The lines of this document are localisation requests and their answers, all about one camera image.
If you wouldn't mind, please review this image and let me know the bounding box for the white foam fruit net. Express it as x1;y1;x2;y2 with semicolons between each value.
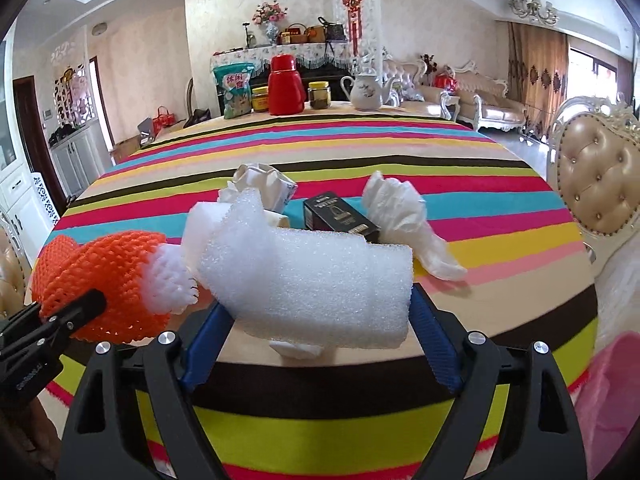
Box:
140;244;198;315

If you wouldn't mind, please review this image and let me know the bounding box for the orange foam fruit net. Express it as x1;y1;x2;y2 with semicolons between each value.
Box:
32;231;170;344

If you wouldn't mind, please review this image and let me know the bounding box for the white foam sheet roll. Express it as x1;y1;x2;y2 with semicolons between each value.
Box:
181;190;413;349

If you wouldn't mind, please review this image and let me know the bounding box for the large white tissue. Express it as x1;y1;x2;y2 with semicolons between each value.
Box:
361;170;468;282

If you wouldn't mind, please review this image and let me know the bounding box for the black small carton box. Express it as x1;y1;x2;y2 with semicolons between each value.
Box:
303;192;380;243

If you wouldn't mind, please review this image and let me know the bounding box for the white paper cup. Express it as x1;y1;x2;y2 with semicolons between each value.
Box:
217;162;298;214

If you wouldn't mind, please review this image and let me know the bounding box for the pink trash bin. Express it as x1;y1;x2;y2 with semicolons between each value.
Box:
575;332;639;479

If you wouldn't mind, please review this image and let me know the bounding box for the striped colourful tablecloth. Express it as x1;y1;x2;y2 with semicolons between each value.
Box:
54;106;598;479

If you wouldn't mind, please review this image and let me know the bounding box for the white cabinet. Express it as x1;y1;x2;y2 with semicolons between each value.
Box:
50;120;113;197

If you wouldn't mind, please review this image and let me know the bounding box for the cream ornate sofa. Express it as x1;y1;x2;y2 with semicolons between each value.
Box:
454;61;526;132

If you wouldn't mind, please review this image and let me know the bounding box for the cream armchair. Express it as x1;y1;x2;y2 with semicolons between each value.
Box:
383;58;460;122

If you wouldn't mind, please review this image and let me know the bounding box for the beige tufted dining chair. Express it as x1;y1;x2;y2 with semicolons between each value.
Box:
547;96;639;275

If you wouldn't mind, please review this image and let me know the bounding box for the white ceramic teapot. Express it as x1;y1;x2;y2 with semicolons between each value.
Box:
341;74;396;112

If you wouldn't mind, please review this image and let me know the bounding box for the yellow lid jar left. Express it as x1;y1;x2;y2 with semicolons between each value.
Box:
252;86;269;113

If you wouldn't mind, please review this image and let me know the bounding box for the green snack bag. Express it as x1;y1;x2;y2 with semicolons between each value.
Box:
213;62;254;119

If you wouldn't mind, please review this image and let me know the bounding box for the yellow lid jar dark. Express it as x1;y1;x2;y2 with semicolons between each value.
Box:
308;81;331;110

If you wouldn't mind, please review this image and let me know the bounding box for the red thermos jug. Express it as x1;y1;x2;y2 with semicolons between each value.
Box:
268;54;306;116

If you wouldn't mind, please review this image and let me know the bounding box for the brown patterned curtain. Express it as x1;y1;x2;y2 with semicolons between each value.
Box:
508;22;570;139

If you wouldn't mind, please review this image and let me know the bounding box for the piano with lace cover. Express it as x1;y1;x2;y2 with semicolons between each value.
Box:
210;42;355;119

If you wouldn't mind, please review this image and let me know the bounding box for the flower vase bouquet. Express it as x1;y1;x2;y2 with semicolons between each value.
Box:
252;0;288;46

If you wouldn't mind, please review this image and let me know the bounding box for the chandelier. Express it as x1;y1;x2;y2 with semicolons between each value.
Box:
508;0;559;26

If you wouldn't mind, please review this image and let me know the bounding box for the red chinese knot ornament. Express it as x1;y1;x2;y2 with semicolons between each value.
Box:
342;0;363;56

